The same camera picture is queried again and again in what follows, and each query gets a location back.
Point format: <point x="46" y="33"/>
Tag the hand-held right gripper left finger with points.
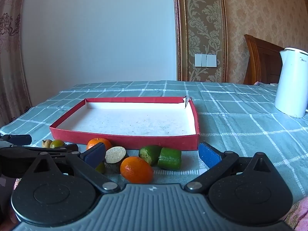
<point x="94" y="153"/>

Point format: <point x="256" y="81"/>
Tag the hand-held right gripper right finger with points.
<point x="209" y="154"/>

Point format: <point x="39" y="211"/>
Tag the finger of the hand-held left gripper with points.
<point x="20" y="139"/>
<point x="60" y="148"/>

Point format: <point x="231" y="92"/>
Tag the green tomato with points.
<point x="101" y="168"/>
<point x="57" y="143"/>

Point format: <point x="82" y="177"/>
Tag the orange tangerine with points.
<point x="96" y="141"/>
<point x="136" y="169"/>

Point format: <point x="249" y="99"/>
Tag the brown longan with stem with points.
<point x="47" y="144"/>

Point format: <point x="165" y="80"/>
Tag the pale round fruit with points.
<point x="115" y="155"/>

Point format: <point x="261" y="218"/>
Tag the green cucumber cylinder piece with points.
<point x="169" y="158"/>

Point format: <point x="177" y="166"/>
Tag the red cardboard box tray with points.
<point x="134" y="122"/>

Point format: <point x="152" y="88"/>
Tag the green cucumber end piece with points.
<point x="151" y="152"/>

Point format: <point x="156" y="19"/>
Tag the green checkered tablecloth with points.
<point x="240" y="130"/>

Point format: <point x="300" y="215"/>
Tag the patterned beige curtain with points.
<point x="9" y="53"/>

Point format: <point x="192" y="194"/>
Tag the white electric kettle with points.
<point x="291" y="81"/>

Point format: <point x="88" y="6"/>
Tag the white wall switch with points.
<point x="205" y="60"/>

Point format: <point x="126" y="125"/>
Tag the gold framed wall panel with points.
<point x="202" y="16"/>

